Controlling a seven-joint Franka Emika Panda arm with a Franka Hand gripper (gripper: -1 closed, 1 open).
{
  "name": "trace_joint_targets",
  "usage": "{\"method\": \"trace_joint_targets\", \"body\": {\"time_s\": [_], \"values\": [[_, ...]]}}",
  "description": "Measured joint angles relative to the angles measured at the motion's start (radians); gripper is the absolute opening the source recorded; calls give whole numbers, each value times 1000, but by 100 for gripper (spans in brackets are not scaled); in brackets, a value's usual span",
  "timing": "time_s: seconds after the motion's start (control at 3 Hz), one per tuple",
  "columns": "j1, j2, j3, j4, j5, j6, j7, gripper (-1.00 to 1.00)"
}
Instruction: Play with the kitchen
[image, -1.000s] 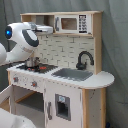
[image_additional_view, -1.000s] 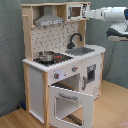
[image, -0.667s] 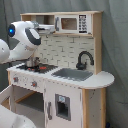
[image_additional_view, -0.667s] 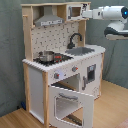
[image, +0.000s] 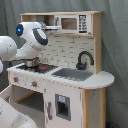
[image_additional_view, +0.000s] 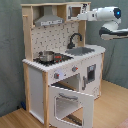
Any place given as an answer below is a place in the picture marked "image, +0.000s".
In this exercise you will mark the toy microwave door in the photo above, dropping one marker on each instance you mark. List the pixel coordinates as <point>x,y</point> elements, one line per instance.
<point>74,23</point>

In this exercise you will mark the white oven door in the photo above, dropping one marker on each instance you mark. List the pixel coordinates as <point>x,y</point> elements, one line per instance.
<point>6,94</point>

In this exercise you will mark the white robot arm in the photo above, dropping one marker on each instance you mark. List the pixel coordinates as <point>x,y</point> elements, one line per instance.
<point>33,34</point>

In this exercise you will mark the wooden toy kitchen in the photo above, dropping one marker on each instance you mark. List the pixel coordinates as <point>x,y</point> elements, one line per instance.
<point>62,50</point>

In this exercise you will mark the grey toy sink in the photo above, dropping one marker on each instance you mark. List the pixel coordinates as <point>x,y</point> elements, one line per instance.
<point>72,74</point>

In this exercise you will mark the black toy faucet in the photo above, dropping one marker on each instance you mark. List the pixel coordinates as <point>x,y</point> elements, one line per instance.
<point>82,61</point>

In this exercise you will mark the black toy stovetop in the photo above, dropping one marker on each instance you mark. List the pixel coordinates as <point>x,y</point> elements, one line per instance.
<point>41,68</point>

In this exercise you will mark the small silver pot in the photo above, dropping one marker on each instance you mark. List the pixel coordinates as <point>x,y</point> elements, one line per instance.
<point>32,62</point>

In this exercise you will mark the right red stove knob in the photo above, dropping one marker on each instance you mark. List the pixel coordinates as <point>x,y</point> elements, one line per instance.
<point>34,84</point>

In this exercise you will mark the red stove knob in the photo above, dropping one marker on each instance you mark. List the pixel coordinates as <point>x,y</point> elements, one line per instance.
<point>34,84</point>
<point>15,79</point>

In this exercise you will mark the white cupboard door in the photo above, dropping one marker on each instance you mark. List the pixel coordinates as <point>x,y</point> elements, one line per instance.
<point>63,106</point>

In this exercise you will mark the grey range hood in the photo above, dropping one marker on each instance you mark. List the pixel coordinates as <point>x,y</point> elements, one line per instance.
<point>50,29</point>

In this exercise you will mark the left red stove knob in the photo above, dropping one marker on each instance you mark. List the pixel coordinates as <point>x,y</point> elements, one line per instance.
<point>15,79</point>

